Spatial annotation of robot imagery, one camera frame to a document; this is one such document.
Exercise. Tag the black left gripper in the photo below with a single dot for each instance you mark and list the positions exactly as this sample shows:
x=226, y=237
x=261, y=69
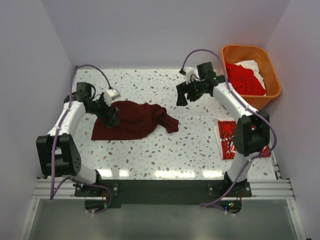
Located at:
x=107, y=115

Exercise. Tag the bright red t shirt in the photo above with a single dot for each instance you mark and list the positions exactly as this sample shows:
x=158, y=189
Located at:
x=244, y=81

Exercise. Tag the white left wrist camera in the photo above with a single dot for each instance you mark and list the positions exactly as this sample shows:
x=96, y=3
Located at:
x=110, y=95

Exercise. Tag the dark maroon t shirt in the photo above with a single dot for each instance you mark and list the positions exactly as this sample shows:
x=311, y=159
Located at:
x=136, y=121

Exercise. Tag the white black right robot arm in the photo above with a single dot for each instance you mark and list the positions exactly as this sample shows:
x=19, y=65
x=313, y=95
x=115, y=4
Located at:
x=252, y=132

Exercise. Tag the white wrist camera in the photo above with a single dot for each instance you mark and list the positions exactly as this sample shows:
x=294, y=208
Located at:
x=189, y=74
x=110, y=95

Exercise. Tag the white t shirt in basket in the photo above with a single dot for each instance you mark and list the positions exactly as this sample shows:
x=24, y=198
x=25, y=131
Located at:
x=252, y=65

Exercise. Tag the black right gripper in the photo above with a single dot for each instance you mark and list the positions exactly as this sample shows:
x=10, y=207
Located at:
x=186, y=89

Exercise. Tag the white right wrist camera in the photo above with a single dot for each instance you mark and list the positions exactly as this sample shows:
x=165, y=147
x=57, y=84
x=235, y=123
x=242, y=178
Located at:
x=189, y=74

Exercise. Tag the orange plastic basket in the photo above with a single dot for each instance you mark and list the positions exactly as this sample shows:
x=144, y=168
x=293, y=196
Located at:
x=235, y=53

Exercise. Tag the folded red coca-cola t shirt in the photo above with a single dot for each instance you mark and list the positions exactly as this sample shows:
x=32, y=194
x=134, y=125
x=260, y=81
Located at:
x=227, y=140

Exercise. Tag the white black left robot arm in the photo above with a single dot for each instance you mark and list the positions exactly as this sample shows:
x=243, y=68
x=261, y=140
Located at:
x=57, y=151

